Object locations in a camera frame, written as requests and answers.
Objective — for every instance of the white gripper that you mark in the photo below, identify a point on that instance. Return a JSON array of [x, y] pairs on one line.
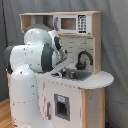
[[61, 66]]

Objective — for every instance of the small metal pot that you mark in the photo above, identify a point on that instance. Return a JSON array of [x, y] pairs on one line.
[[71, 75]]

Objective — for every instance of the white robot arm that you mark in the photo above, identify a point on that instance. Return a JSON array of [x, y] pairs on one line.
[[41, 52]]

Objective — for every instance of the wooden toy kitchen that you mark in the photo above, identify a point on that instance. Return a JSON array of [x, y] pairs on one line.
[[93, 88]]

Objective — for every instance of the black toy faucet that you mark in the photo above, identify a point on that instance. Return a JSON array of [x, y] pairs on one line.
[[85, 61]]

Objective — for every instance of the grey toy sink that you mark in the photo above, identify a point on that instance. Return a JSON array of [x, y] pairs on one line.
[[81, 75]]

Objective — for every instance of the white cabinet door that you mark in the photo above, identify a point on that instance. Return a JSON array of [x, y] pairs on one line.
[[63, 105]]

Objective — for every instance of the grey range hood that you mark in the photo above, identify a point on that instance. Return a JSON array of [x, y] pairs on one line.
[[44, 22]]

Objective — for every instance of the white toy microwave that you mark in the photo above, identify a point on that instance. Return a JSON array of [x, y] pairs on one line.
[[77, 24]]

